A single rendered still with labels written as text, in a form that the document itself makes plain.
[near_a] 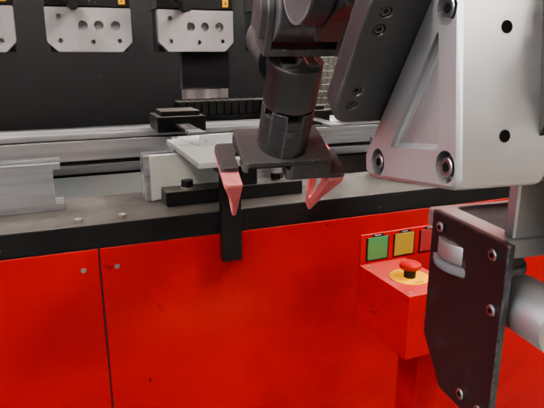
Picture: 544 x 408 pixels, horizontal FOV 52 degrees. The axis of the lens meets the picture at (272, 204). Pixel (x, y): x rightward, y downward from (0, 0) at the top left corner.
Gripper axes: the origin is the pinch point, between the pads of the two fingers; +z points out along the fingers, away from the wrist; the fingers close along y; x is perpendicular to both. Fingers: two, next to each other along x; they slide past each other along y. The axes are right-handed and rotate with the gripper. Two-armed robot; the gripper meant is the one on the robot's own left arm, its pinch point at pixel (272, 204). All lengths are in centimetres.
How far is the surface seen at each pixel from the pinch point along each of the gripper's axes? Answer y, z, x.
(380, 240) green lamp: -29.8, 27.9, -17.0
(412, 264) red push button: -31.6, 25.1, -8.2
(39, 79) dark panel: 36, 37, -95
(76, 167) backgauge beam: 27, 42, -63
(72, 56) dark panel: 27, 32, -98
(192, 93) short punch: 2, 16, -53
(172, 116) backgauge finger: 4, 31, -66
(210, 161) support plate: 3.0, 11.8, -24.0
